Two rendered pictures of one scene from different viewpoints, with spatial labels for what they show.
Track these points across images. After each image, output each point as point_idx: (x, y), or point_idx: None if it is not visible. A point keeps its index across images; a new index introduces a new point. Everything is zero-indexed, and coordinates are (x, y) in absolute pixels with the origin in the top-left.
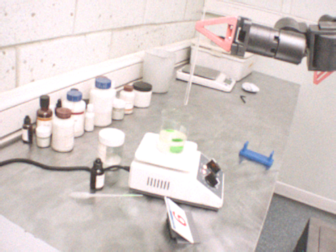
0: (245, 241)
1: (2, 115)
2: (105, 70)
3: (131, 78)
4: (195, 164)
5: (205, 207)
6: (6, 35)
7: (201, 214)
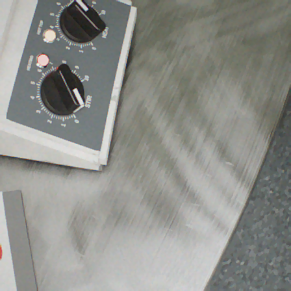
0: (169, 287)
1: None
2: None
3: None
4: (14, 43)
5: (62, 164)
6: None
7: (51, 191)
